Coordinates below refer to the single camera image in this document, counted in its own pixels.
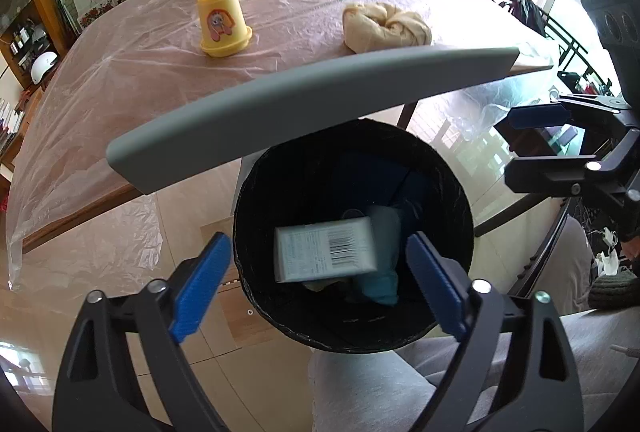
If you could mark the dark green knit cloth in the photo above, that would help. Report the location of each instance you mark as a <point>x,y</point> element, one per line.
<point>612,292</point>

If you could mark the person's grey pants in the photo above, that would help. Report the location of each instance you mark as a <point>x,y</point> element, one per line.
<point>360,387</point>

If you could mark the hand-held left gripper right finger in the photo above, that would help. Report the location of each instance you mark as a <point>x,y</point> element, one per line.
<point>435,287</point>

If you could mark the grey helmet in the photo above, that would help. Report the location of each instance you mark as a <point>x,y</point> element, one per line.
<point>36,34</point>

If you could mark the red flower picture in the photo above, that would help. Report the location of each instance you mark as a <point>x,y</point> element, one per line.
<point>97,14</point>

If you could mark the pale yellow cloth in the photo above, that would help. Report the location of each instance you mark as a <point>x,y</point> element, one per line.
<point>380,29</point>

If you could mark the stack of books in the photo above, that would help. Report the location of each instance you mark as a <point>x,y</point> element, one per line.
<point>10,127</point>

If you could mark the white crumpled tissue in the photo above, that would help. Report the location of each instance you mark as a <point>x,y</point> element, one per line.
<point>607,257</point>

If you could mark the blue and white medicine box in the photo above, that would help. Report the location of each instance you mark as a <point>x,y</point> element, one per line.
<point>325,249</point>

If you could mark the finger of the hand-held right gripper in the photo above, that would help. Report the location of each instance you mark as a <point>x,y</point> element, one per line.
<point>537,117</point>
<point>550,174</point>

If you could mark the white helmet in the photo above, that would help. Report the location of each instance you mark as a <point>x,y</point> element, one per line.
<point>44,64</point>

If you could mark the yellow cartoon cup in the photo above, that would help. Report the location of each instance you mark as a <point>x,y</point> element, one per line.
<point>225,42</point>

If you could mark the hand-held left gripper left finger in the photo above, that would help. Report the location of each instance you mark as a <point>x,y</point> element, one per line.
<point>200,287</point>

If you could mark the black trash bin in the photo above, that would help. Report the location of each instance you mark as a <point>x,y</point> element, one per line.
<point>300,182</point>

